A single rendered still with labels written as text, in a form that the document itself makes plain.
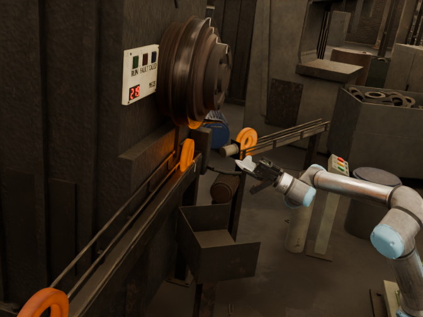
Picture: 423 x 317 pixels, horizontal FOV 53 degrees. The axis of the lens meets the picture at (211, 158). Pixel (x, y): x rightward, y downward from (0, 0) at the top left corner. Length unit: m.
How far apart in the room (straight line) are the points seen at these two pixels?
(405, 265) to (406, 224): 0.19
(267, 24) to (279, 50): 0.28
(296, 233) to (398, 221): 1.18
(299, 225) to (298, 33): 2.33
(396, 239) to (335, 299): 0.98
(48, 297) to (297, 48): 3.76
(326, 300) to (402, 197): 0.97
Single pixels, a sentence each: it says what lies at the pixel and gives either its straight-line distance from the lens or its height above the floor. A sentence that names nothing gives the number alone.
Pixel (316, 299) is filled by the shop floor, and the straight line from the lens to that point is 2.43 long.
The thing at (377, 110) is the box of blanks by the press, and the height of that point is 0.69.
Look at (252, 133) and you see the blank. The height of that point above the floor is 0.75.
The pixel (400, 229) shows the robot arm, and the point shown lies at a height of 0.78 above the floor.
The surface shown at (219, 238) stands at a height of 0.60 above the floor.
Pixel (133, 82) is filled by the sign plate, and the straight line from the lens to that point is 1.49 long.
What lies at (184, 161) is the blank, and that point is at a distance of 1.88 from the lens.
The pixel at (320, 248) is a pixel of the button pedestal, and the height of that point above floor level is 0.05.
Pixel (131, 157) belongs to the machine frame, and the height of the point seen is 0.87.
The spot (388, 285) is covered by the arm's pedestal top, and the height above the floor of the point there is 0.12.
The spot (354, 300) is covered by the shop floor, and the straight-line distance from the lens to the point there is 2.52.
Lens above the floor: 1.45
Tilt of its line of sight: 21 degrees down
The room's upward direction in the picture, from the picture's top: 7 degrees clockwise
